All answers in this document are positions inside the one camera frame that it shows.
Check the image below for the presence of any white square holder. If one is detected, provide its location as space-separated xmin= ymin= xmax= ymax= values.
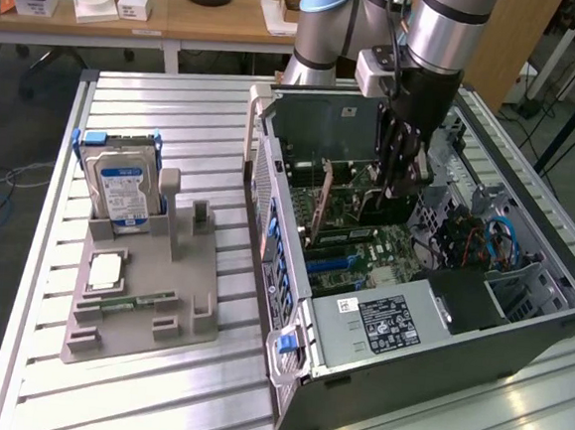
xmin=71 ymin=0 xmax=122 ymax=28

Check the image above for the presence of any metal disk bay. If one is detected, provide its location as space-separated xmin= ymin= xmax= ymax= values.
xmin=416 ymin=99 xmax=485 ymax=225
xmin=481 ymin=249 xmax=574 ymax=331

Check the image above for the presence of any blue expansion slot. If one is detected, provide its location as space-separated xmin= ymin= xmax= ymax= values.
xmin=306 ymin=249 xmax=365 ymax=278

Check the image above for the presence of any white floor box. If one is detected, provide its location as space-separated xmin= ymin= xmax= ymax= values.
xmin=503 ymin=59 xmax=540 ymax=112

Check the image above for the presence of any green graphics card black shroud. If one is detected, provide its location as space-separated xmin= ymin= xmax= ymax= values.
xmin=297 ymin=154 xmax=420 ymax=259

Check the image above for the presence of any black plastic shroud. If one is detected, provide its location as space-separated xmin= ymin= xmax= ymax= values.
xmin=425 ymin=265 xmax=513 ymax=341

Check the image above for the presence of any metal socket cover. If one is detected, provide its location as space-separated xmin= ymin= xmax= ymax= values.
xmin=352 ymin=161 xmax=378 ymax=192

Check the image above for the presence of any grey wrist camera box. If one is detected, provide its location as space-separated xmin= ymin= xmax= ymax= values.
xmin=353 ymin=44 xmax=407 ymax=101

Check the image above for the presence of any green motherboard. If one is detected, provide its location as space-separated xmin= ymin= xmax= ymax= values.
xmin=273 ymin=142 xmax=448 ymax=307

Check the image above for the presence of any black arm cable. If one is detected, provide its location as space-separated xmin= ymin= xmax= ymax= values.
xmin=379 ymin=0 xmax=418 ymax=104

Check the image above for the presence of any grey power supply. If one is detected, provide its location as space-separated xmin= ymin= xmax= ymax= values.
xmin=304 ymin=270 xmax=458 ymax=381

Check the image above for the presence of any white labelled box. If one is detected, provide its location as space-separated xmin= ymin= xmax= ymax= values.
xmin=114 ymin=0 xmax=154 ymax=23

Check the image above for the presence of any white box black lid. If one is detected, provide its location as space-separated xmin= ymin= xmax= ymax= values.
xmin=7 ymin=0 xmax=60 ymax=20

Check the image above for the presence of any green RAM stick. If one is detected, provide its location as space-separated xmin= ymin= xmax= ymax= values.
xmin=95 ymin=287 xmax=176 ymax=316

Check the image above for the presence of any open grey PC case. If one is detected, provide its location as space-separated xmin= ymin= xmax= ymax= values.
xmin=219 ymin=68 xmax=575 ymax=430

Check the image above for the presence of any blue case latch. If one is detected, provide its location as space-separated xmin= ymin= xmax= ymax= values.
xmin=275 ymin=334 xmax=299 ymax=358

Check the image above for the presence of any blue wire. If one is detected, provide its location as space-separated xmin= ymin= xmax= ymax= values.
xmin=481 ymin=215 xmax=524 ymax=274

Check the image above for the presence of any orange wire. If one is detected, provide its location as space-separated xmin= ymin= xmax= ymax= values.
xmin=461 ymin=226 xmax=498 ymax=270

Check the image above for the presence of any hard disk in blue caddy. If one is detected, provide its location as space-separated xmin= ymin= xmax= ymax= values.
xmin=63 ymin=125 xmax=169 ymax=238

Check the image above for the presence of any grey floor cable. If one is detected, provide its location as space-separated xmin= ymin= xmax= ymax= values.
xmin=0 ymin=156 xmax=55 ymax=194

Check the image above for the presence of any flat white box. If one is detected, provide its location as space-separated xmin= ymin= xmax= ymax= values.
xmin=258 ymin=0 xmax=302 ymax=39

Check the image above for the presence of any wooden desk white frame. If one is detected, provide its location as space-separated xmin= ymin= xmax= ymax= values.
xmin=0 ymin=0 xmax=306 ymax=85

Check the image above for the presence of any wooden cabinet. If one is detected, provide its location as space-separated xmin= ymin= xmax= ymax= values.
xmin=462 ymin=0 xmax=564 ymax=117

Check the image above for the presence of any silver CPU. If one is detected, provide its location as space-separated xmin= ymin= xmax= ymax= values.
xmin=85 ymin=253 xmax=126 ymax=294

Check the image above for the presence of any black chair base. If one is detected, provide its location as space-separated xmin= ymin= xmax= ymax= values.
xmin=15 ymin=42 xmax=90 ymax=104

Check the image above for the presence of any grey parts rack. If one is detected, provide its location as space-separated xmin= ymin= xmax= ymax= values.
xmin=59 ymin=161 xmax=232 ymax=375

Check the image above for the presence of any silver chipset heatsink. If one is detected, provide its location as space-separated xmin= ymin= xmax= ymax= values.
xmin=365 ymin=268 xmax=392 ymax=290

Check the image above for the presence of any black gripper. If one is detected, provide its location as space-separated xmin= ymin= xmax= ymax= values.
xmin=375 ymin=62 xmax=467 ymax=164

